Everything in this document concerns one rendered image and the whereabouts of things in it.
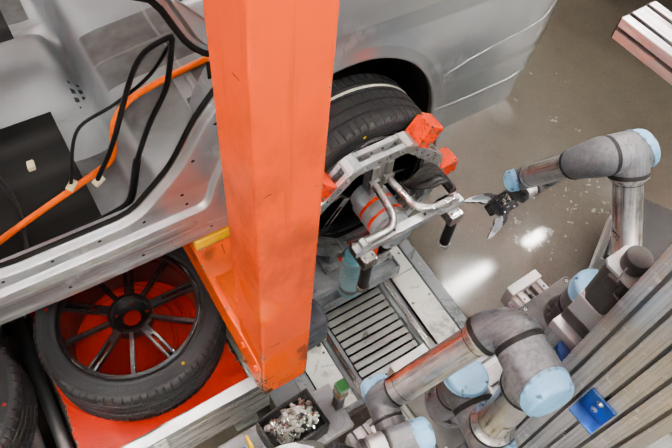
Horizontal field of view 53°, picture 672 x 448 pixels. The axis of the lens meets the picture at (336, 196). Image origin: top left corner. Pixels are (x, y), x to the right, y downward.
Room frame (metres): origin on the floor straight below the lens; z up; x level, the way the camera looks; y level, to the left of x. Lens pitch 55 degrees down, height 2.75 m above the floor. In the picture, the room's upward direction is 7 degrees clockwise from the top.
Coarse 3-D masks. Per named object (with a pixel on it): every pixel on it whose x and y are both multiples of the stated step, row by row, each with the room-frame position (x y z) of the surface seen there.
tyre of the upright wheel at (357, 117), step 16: (336, 80) 1.56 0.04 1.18; (352, 80) 1.57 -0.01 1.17; (368, 80) 1.60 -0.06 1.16; (384, 80) 1.64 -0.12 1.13; (352, 96) 1.50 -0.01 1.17; (368, 96) 1.51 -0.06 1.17; (384, 96) 1.54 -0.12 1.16; (400, 96) 1.58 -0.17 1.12; (336, 112) 1.43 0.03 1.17; (352, 112) 1.43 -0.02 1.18; (368, 112) 1.44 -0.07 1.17; (384, 112) 1.45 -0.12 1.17; (400, 112) 1.48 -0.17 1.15; (416, 112) 1.53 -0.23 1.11; (336, 128) 1.37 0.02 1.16; (352, 128) 1.37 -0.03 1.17; (368, 128) 1.38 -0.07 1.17; (384, 128) 1.41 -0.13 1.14; (400, 128) 1.45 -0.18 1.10; (336, 144) 1.32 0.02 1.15; (352, 144) 1.34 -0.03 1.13; (336, 160) 1.31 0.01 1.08
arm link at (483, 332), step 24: (480, 312) 0.68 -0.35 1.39; (504, 312) 0.67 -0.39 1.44; (456, 336) 0.64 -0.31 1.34; (480, 336) 0.62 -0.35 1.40; (504, 336) 0.61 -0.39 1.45; (432, 360) 0.60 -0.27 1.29; (456, 360) 0.60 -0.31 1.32; (384, 384) 0.57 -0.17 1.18; (408, 384) 0.56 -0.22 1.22; (432, 384) 0.56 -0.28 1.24; (384, 408) 0.52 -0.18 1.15
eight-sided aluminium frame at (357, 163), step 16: (384, 144) 1.37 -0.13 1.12; (400, 144) 1.37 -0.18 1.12; (416, 144) 1.39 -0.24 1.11; (432, 144) 1.51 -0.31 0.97; (352, 160) 1.29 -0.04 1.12; (368, 160) 1.29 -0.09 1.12; (384, 160) 1.32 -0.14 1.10; (432, 160) 1.45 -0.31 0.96; (336, 176) 1.26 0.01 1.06; (352, 176) 1.24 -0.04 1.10; (336, 192) 1.21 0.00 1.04; (416, 192) 1.48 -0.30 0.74; (320, 240) 1.24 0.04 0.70; (336, 240) 1.29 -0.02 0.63; (336, 256) 1.24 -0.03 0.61
